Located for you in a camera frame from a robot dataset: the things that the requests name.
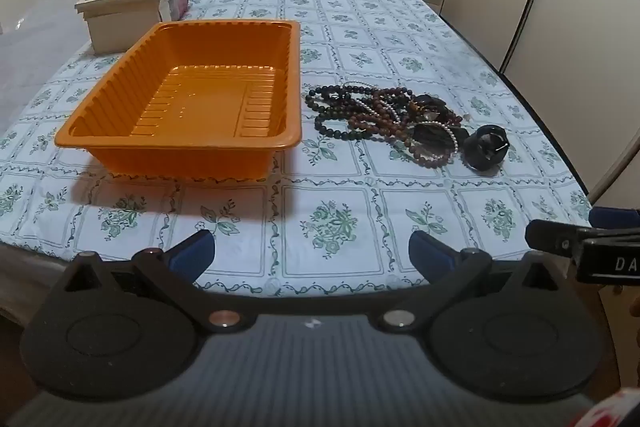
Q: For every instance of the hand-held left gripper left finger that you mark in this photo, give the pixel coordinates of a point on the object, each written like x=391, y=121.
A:
x=192, y=253

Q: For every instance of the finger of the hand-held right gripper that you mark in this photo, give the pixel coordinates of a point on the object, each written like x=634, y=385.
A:
x=615, y=217
x=550, y=236

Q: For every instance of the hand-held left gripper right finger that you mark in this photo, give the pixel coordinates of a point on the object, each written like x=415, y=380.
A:
x=431, y=254

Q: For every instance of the black wristwatch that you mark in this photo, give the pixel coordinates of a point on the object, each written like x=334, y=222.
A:
x=485, y=149

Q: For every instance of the orange plastic tray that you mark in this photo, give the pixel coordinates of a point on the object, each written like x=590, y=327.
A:
x=200, y=82

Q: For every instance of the red white patterned cloth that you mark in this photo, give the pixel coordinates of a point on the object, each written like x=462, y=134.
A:
x=610, y=412

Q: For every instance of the white sliding wardrobe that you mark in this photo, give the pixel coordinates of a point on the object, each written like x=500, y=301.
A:
x=575, y=7

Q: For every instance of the green floral tablecloth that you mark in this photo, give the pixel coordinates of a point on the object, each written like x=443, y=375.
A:
x=380, y=32

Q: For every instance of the beige cardboard box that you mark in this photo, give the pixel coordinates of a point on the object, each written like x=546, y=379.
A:
x=120, y=29

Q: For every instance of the plastic covered mattress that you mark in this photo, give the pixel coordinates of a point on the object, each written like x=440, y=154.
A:
x=45, y=32

